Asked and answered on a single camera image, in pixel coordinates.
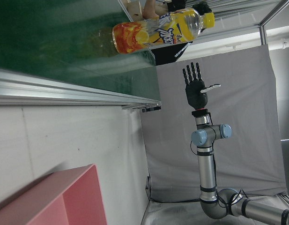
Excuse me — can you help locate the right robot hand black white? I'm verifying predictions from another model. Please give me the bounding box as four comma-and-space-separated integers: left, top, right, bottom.
181, 62, 222, 110

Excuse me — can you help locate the pink plastic basket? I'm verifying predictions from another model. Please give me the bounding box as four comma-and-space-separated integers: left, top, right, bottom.
0, 164, 107, 225

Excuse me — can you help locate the person in black shirt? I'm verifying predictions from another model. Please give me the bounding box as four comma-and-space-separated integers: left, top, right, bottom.
143, 0, 213, 68

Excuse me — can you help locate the grey backdrop curtain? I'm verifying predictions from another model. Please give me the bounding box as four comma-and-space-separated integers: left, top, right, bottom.
140, 43, 287, 202

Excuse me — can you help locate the orange juice bottle yellow cap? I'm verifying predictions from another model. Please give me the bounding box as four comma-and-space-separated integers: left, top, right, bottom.
112, 7, 215, 55

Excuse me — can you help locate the tan wooden box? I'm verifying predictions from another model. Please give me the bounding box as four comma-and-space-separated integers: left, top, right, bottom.
125, 0, 144, 22

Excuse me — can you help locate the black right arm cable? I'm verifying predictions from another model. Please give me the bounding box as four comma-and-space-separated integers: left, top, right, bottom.
190, 114, 247, 209

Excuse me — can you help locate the aluminium enclosure frame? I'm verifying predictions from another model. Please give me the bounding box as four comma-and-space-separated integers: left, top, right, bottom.
214, 0, 289, 47

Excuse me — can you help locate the green conveyor belt aluminium frame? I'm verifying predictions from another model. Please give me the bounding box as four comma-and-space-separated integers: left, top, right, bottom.
0, 0, 162, 112

